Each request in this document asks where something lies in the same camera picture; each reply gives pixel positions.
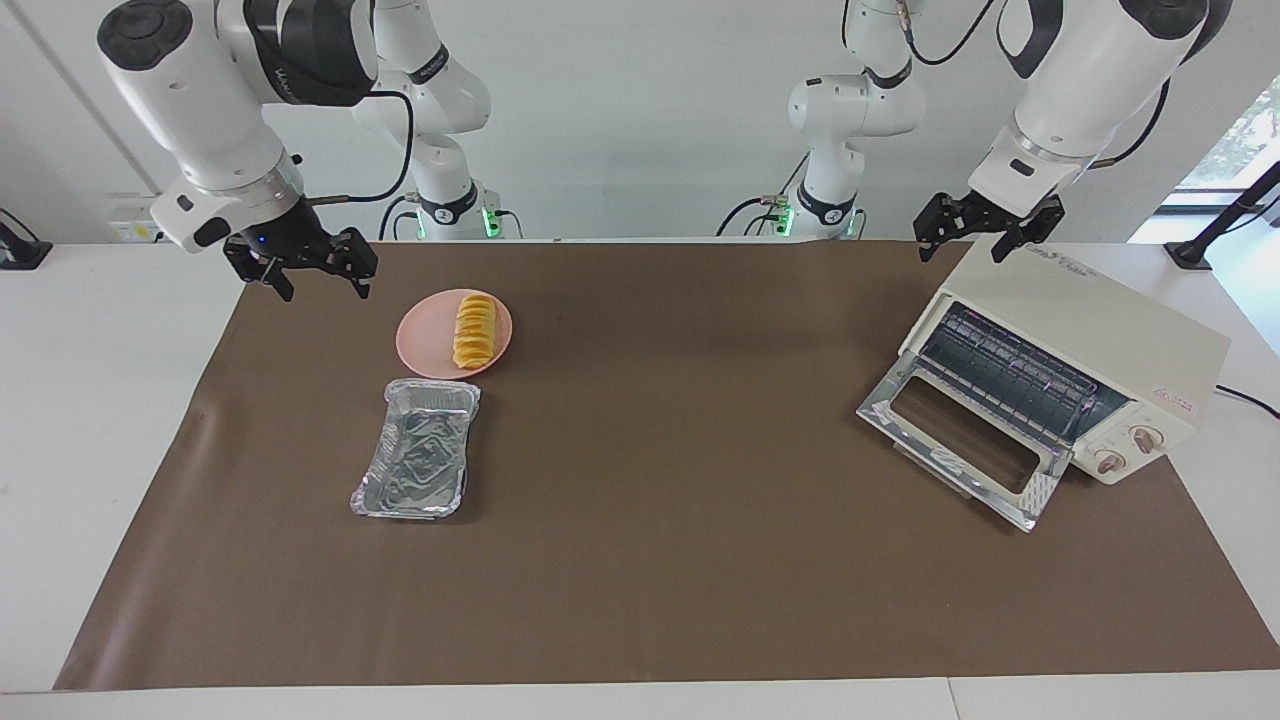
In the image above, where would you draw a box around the sliced yellow bread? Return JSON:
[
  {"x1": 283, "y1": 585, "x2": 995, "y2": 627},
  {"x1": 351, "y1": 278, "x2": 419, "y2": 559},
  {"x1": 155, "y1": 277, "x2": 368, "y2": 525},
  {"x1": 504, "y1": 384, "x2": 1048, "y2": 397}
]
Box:
[{"x1": 452, "y1": 293, "x2": 496, "y2": 370}]

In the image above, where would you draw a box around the aluminium foil tray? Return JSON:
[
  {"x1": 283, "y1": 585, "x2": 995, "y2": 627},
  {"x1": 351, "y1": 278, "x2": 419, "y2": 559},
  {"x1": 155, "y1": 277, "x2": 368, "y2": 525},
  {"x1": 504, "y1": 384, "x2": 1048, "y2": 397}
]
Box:
[{"x1": 350, "y1": 378, "x2": 482, "y2": 519}]

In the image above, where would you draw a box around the cream toaster oven body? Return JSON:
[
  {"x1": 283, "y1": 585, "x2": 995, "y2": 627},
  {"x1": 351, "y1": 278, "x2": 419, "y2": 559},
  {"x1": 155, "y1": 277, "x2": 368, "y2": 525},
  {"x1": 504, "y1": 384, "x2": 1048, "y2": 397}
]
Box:
[{"x1": 898, "y1": 235, "x2": 1232, "y2": 487}]

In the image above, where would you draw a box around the glass oven door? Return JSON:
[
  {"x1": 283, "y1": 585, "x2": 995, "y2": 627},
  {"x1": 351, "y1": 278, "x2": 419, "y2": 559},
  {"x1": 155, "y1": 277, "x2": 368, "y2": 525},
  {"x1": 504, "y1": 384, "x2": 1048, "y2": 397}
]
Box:
[{"x1": 857, "y1": 350, "x2": 1073, "y2": 533}]

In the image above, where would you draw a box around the pink round plate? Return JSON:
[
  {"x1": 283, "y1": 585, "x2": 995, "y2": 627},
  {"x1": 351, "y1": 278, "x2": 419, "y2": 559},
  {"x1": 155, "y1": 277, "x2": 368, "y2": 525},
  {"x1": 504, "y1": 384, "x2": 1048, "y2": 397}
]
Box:
[{"x1": 396, "y1": 289, "x2": 514, "y2": 380}]

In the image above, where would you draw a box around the black table clamp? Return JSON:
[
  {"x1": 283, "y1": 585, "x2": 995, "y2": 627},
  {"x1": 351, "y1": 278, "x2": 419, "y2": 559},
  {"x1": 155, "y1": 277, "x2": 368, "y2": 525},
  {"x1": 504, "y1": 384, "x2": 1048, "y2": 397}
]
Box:
[{"x1": 0, "y1": 208, "x2": 53, "y2": 271}]

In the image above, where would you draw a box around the window with green view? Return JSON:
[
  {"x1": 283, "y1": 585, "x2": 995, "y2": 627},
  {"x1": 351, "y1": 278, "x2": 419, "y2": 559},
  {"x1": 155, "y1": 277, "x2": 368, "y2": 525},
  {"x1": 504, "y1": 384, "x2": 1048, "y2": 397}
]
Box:
[{"x1": 1165, "y1": 75, "x2": 1280, "y2": 206}]

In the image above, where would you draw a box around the brown table mat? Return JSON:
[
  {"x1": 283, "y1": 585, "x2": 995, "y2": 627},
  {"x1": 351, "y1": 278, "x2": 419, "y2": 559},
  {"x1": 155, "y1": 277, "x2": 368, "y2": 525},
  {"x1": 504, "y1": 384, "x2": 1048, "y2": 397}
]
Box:
[{"x1": 55, "y1": 238, "x2": 1280, "y2": 691}]

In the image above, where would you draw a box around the black base cable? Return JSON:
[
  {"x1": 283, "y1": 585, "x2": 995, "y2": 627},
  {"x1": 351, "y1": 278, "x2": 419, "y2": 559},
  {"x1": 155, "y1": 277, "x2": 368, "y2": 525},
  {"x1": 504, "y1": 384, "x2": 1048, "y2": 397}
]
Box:
[
  {"x1": 715, "y1": 152, "x2": 811, "y2": 238},
  {"x1": 378, "y1": 195, "x2": 421, "y2": 241}
]

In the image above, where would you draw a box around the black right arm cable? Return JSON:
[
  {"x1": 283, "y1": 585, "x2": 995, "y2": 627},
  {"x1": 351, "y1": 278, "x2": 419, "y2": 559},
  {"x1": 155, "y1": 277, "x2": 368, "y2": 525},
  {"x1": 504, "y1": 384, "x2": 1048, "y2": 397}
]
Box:
[{"x1": 305, "y1": 90, "x2": 415, "y2": 207}]

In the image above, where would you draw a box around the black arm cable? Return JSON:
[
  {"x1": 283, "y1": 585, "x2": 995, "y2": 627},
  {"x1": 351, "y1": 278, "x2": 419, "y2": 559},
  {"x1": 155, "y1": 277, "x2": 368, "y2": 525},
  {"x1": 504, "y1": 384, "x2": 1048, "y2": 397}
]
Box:
[
  {"x1": 895, "y1": 0, "x2": 1173, "y2": 169},
  {"x1": 305, "y1": 90, "x2": 415, "y2": 207}
]

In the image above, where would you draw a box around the white wall socket box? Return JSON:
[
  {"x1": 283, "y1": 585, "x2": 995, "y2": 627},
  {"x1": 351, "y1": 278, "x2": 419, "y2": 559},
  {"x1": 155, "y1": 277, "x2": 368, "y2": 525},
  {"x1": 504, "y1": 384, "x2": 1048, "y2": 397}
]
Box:
[{"x1": 107, "y1": 193, "x2": 169, "y2": 244}]

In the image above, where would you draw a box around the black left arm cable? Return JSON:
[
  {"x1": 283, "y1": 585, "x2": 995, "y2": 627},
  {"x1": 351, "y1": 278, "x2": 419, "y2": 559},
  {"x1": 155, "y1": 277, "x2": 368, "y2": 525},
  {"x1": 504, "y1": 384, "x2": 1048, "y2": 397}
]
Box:
[{"x1": 895, "y1": 0, "x2": 1173, "y2": 169}]

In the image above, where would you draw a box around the black oven power cable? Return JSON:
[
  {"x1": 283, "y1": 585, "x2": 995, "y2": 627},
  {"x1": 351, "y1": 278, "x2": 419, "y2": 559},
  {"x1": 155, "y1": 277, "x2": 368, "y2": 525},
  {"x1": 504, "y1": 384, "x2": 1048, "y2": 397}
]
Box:
[{"x1": 1215, "y1": 385, "x2": 1280, "y2": 419}]

